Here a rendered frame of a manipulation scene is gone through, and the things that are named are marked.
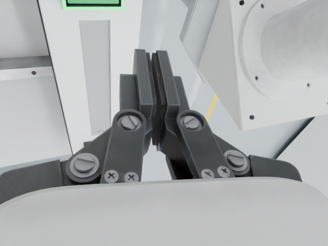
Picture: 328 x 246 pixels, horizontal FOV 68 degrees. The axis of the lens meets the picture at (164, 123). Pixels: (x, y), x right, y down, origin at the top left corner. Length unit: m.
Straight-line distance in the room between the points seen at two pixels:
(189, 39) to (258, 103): 0.18
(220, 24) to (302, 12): 0.13
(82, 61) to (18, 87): 0.23
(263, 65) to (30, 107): 0.43
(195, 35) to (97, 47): 0.26
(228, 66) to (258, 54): 0.05
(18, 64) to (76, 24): 0.19
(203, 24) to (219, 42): 0.05
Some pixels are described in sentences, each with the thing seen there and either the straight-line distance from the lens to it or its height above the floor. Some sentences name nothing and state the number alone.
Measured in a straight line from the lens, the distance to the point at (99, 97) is 0.33.
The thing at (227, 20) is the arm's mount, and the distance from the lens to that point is 0.46.
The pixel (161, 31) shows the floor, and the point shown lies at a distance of 1.48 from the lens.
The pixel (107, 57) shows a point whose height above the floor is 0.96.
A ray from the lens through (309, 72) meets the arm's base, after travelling 0.43.
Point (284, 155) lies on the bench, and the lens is 3.78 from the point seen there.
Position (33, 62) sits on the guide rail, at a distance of 0.44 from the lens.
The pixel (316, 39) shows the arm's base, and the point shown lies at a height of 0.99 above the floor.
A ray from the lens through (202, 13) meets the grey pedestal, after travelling 0.48.
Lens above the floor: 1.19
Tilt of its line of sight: 36 degrees down
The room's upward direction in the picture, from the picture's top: 156 degrees clockwise
